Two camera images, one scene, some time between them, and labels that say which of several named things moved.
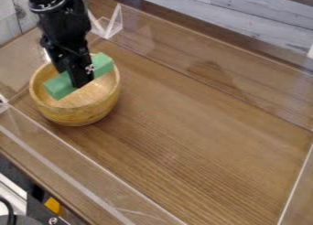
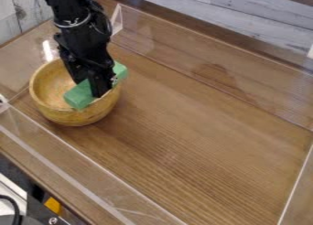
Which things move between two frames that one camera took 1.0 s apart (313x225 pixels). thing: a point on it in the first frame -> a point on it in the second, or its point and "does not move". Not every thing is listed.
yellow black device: x=44 y=211 does not move
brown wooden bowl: x=84 y=105 does not move
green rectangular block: x=61 y=85 -> x=79 y=95
